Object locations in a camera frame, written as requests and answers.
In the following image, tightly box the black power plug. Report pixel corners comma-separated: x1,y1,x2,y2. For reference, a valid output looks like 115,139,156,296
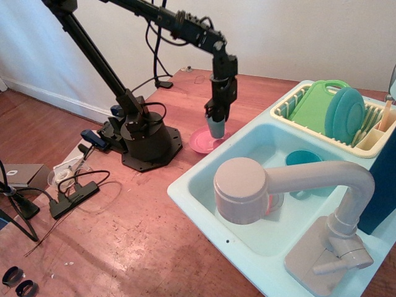
12,194,40,220

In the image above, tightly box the teal bowl in sink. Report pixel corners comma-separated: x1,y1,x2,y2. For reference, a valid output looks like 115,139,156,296
285,150,335,200

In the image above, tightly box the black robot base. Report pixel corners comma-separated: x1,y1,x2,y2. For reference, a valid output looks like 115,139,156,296
97,111,183,172

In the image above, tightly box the light blue toy sink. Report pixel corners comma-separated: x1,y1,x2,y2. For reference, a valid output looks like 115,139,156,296
166,79,396,297

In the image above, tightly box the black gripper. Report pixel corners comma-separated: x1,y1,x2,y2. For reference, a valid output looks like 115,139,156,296
204,55,238,123

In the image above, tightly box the pink plastic plate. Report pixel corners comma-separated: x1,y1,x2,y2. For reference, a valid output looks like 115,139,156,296
189,126,231,154

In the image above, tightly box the cream dish rack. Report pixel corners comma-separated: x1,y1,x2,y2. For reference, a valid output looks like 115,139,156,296
270,80,395,158

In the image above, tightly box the black hanging cable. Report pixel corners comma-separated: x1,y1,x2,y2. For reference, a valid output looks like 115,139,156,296
145,0,174,90

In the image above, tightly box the teal plastic cup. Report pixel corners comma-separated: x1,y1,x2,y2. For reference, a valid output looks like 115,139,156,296
206,117,225,139

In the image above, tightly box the dark blue panel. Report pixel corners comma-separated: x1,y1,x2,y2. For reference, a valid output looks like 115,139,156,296
358,130,395,235

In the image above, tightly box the green cutting board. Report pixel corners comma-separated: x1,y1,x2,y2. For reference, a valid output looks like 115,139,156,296
288,80,350,135

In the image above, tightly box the clear plastic bag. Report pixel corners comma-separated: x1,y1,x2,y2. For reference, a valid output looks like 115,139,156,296
47,157,91,191

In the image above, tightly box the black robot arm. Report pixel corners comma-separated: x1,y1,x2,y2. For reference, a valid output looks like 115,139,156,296
44,1,238,123

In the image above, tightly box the black velcro strap loop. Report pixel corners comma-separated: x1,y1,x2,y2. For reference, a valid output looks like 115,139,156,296
14,279,40,297
1,265,26,287

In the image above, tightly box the grey cardboard box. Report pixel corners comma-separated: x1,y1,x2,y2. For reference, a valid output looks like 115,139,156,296
4,164,51,189

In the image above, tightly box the blue clamp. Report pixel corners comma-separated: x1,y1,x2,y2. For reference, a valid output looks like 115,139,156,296
80,129,109,151

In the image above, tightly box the teal plate in rack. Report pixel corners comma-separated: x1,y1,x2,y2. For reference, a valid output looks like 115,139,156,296
324,87,366,145

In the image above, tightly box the grey toy faucet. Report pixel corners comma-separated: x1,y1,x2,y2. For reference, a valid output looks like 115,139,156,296
213,157,375,296

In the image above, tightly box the orange utensil in rack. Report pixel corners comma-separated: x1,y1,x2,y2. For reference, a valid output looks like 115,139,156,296
378,99,393,132

